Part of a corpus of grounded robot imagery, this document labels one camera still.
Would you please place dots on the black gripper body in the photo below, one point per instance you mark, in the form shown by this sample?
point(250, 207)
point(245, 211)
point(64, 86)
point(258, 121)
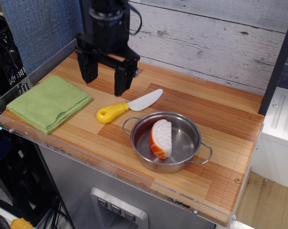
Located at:
point(109, 38)

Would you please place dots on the small steel pot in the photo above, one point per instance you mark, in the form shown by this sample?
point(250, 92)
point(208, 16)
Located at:
point(186, 141)

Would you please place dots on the clear acrylic guard rail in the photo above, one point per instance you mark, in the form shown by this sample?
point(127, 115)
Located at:
point(83, 153)

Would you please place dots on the blue fabric partition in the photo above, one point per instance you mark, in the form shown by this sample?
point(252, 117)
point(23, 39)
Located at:
point(43, 30)

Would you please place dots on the white ribbed appliance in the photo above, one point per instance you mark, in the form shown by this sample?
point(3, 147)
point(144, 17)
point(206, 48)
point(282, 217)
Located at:
point(270, 157)

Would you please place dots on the dark post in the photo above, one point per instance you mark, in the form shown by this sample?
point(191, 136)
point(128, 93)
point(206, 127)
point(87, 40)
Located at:
point(275, 77)
point(86, 19)

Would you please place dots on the dark right post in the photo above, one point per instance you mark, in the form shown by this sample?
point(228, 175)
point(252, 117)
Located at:
point(275, 77)

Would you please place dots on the orange white toy food slice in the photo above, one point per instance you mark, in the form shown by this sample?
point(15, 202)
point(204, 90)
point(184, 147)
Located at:
point(161, 139)

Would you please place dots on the yellow handled toy knife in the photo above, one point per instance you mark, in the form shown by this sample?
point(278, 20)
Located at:
point(108, 113)

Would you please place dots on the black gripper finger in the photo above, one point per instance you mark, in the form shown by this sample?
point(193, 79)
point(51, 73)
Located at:
point(123, 78)
point(88, 66)

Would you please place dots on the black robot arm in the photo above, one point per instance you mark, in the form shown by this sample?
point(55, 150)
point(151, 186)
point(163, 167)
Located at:
point(110, 5)

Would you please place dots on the dark left post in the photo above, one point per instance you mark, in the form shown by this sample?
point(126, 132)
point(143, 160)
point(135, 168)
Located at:
point(86, 19)

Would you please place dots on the green folded cloth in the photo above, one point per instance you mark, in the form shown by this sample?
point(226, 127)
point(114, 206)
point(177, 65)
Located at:
point(48, 104)

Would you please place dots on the steel cabinet control panel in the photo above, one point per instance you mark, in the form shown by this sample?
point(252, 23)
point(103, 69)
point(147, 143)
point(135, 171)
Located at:
point(115, 213)

